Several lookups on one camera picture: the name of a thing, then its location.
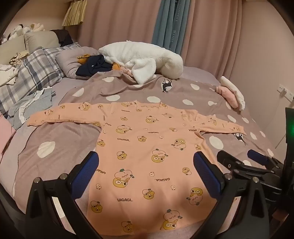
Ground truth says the cream printed cloth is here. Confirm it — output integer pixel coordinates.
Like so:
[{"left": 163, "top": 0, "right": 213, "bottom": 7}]
[{"left": 9, "top": 51, "right": 30, "bottom": 66}]

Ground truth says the blue curtain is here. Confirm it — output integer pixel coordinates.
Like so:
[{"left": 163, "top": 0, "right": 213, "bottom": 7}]
[{"left": 153, "top": 0, "right": 192, "bottom": 57}]

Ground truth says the peach pink cloth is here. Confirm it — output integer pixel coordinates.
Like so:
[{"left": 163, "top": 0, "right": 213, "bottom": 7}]
[{"left": 118, "top": 66, "right": 135, "bottom": 77}]

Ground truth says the pink printed pajama top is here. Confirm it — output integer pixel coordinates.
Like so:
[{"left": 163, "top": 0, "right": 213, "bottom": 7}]
[{"left": 27, "top": 101, "right": 247, "bottom": 236}]

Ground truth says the beige headboard cushion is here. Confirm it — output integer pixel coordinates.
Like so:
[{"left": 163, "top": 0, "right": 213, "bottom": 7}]
[
  {"left": 0, "top": 34, "right": 27, "bottom": 67},
  {"left": 24, "top": 31, "right": 60, "bottom": 52}
]

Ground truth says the dark brown cloth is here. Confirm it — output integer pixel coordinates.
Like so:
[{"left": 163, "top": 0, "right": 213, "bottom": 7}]
[{"left": 51, "top": 29, "right": 74, "bottom": 46}]

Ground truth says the black and white stuffed toy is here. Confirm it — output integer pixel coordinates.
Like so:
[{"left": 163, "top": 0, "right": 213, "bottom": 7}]
[{"left": 7, "top": 24, "right": 23, "bottom": 39}]

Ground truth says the grey-blue clothes pile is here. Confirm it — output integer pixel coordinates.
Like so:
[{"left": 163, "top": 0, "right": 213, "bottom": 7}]
[{"left": 8, "top": 87, "right": 57, "bottom": 129}]

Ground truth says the mustard yellow cloth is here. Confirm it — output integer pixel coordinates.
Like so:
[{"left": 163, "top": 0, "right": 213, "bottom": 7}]
[{"left": 77, "top": 54, "right": 91, "bottom": 65}]

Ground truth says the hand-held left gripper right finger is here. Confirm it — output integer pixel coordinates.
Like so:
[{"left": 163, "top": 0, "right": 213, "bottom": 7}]
[{"left": 193, "top": 151, "right": 275, "bottom": 239}]

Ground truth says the mauve white-spotted duvet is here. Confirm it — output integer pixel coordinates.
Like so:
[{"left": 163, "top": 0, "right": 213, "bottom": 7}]
[{"left": 11, "top": 69, "right": 279, "bottom": 239}]

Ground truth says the plaid pillow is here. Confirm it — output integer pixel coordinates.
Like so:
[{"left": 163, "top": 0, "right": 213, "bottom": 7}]
[{"left": 0, "top": 42, "right": 82, "bottom": 113}]

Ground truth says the grey pillow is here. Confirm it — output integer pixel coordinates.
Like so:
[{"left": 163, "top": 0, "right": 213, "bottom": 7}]
[{"left": 56, "top": 47, "right": 101, "bottom": 80}]

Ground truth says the white plush toy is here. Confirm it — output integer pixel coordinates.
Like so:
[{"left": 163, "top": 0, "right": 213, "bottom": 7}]
[{"left": 98, "top": 41, "right": 184, "bottom": 84}]

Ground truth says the white wall socket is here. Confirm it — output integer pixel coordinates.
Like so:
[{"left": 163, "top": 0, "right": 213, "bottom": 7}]
[{"left": 277, "top": 84, "right": 294, "bottom": 100}]

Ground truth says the folded pink cloth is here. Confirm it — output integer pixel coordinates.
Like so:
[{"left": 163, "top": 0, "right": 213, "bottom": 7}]
[{"left": 215, "top": 85, "right": 239, "bottom": 108}]

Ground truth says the lilac bed sheet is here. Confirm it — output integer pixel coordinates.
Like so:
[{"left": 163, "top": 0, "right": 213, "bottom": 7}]
[{"left": 0, "top": 66, "right": 222, "bottom": 191}]

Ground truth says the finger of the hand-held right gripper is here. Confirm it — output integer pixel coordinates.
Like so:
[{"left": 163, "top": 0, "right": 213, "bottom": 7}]
[
  {"left": 217, "top": 150, "right": 283, "bottom": 192},
  {"left": 248, "top": 149, "right": 284, "bottom": 172}
]

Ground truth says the folded white cloth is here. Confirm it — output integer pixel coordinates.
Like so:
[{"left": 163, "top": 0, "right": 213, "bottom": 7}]
[{"left": 220, "top": 76, "right": 246, "bottom": 111}]

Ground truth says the navy blue cloth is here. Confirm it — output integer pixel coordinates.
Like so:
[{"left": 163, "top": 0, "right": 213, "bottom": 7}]
[{"left": 76, "top": 55, "right": 114, "bottom": 77}]

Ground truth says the pink curtain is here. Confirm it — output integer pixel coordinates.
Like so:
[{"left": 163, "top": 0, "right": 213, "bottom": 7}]
[
  {"left": 77, "top": 0, "right": 161, "bottom": 50},
  {"left": 181, "top": 0, "right": 244, "bottom": 69}
]

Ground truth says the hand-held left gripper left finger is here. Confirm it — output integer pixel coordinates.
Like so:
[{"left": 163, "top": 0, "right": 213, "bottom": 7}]
[{"left": 25, "top": 150, "right": 104, "bottom": 239}]

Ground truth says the white clothes pile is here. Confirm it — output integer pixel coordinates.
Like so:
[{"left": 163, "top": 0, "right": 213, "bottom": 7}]
[{"left": 0, "top": 63, "right": 20, "bottom": 88}]

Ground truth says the light pink cloth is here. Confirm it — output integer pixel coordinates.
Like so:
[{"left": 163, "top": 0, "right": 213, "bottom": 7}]
[{"left": 0, "top": 114, "right": 16, "bottom": 159}]

